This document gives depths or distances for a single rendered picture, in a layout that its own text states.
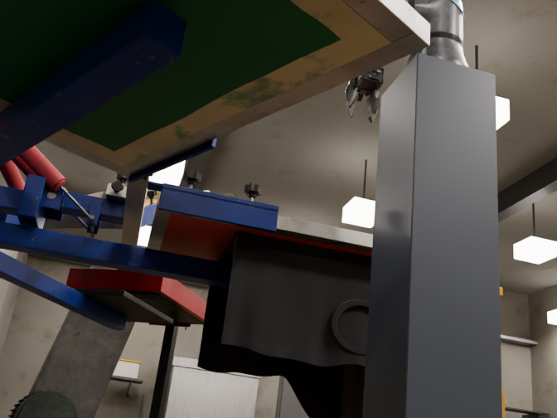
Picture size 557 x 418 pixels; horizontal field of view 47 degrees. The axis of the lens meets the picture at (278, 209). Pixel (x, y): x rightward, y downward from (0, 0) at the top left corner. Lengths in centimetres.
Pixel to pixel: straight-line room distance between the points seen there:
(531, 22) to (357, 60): 581
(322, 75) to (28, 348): 1113
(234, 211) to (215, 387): 907
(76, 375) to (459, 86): 450
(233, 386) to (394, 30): 992
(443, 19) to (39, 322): 1096
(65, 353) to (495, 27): 491
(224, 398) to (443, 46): 949
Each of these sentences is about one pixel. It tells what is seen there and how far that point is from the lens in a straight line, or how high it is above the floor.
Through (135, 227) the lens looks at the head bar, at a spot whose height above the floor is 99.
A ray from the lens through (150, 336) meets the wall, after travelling 1196.
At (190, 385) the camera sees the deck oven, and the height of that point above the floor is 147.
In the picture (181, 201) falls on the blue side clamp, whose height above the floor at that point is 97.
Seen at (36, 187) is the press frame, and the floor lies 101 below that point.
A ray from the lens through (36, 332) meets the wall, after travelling 1197.
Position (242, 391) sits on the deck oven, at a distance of 1068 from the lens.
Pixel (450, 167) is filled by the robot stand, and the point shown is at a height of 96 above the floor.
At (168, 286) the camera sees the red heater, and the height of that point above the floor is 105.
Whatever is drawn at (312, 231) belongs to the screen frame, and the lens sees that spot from 165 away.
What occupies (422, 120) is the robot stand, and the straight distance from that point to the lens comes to 128.
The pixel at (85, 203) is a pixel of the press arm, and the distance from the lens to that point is 186.
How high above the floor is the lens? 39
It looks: 22 degrees up
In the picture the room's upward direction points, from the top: 7 degrees clockwise
